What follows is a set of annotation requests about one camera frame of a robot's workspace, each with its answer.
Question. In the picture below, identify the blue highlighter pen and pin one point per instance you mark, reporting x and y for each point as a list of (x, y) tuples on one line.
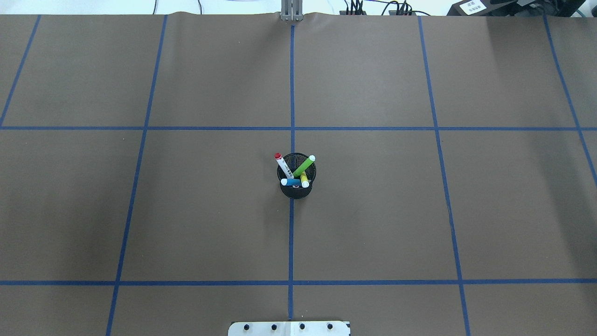
[(290, 182)]

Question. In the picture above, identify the red and white marker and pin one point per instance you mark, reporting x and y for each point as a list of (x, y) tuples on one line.
[(284, 167)]

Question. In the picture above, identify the black mesh pen cup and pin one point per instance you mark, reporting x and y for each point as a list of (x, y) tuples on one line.
[(293, 192)]

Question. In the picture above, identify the green highlighter pen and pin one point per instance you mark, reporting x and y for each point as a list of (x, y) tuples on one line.
[(307, 162)]

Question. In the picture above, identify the yellow highlighter pen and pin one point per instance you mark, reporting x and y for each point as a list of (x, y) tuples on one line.
[(305, 183)]

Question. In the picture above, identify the brown paper table mat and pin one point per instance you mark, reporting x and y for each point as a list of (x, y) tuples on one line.
[(181, 174)]

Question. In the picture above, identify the left grey USB hub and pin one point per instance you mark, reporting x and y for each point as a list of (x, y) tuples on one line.
[(353, 7)]

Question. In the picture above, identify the grey usb hub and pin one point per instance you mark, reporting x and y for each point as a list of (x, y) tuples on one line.
[(402, 8), (353, 7)]

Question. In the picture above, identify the white metal mounting plate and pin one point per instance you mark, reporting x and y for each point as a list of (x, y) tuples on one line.
[(290, 328)]

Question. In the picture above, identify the right grey USB hub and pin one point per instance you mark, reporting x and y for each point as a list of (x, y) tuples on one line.
[(402, 8)]

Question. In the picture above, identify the black box with label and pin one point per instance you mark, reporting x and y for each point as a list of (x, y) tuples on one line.
[(477, 7)]

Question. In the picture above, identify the aluminium frame post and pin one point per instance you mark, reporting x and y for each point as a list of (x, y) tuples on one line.
[(291, 10)]

